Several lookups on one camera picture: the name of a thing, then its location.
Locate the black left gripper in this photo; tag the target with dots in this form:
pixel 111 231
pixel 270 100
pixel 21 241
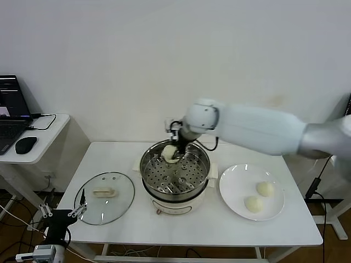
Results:
pixel 57 222

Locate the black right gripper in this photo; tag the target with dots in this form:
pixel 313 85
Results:
pixel 183 142

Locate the white steamed baozi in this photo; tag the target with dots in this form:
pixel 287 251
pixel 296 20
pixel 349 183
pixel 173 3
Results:
pixel 265 189
pixel 254 204
pixel 170 154

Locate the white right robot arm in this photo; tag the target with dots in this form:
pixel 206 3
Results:
pixel 260 128

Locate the steel perforated steamer basket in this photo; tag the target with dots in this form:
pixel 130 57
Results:
pixel 189 175

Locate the cream electric cooking pot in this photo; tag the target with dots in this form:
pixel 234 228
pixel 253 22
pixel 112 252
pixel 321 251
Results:
pixel 178 206

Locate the white round plate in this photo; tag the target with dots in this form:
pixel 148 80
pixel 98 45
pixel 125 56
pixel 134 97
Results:
pixel 233 191

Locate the white side table with mouse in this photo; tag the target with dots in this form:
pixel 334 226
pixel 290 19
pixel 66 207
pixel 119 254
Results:
pixel 48 139

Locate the black computer mouse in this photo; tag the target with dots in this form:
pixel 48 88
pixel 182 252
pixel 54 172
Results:
pixel 25 144

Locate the black laptop with dark screen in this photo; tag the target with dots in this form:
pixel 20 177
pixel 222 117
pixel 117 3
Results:
pixel 11 126

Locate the white side table with label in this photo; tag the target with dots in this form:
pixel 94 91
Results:
pixel 340 167

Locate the black laptop with lit screen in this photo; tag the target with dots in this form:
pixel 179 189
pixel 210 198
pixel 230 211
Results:
pixel 348 107

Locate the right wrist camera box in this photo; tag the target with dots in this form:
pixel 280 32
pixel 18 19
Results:
pixel 171 128

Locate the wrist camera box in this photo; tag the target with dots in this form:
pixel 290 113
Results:
pixel 41 251
pixel 171 128

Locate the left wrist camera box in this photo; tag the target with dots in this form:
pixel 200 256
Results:
pixel 41 251

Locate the white table frame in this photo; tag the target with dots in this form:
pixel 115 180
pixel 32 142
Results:
pixel 192 259

